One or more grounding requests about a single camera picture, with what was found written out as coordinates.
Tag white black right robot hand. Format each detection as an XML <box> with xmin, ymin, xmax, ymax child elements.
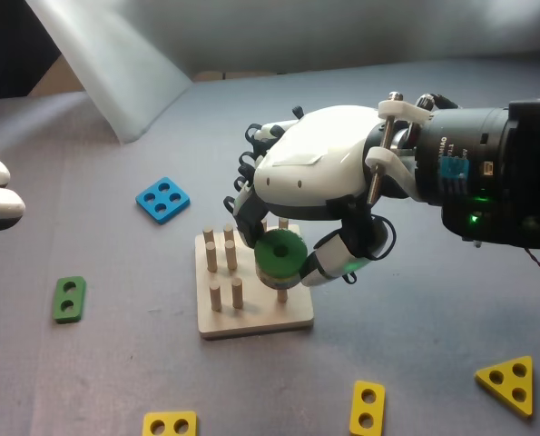
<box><xmin>223</xmin><ymin>104</ymin><xmax>396</xmax><ymax>288</ymax></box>

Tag stack of coloured rings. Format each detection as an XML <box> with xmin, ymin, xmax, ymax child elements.
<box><xmin>253</xmin><ymin>229</ymin><xmax>308</xmax><ymax>292</ymax></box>

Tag white sheet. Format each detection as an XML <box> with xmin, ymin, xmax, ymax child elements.
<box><xmin>24</xmin><ymin>0</ymin><xmax>540</xmax><ymax>145</ymax></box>

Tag grey table cloth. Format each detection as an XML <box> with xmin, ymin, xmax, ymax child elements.
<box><xmin>0</xmin><ymin>58</ymin><xmax>540</xmax><ymax>436</ymax></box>

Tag yellow block two holes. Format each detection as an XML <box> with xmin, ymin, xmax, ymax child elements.
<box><xmin>349</xmin><ymin>380</ymin><xmax>387</xmax><ymax>436</ymax></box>

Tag green block two holes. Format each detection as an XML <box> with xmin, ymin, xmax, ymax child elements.
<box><xmin>53</xmin><ymin>276</ymin><xmax>87</xmax><ymax>324</ymax></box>

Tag wooden peg board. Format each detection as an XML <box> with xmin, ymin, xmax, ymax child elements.
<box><xmin>193</xmin><ymin>216</ymin><xmax>315</xmax><ymax>341</ymax></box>

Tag yellow triangle block three holes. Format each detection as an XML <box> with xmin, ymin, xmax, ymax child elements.
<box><xmin>474</xmin><ymin>355</ymin><xmax>535</xmax><ymax>419</ymax></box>

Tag yellow square block four holes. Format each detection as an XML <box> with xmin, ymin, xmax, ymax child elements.
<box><xmin>142</xmin><ymin>411</ymin><xmax>199</xmax><ymax>436</ymax></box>

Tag blue square block four holes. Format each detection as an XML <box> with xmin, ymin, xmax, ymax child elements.
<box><xmin>134</xmin><ymin>176</ymin><xmax>191</xmax><ymax>226</ymax></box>

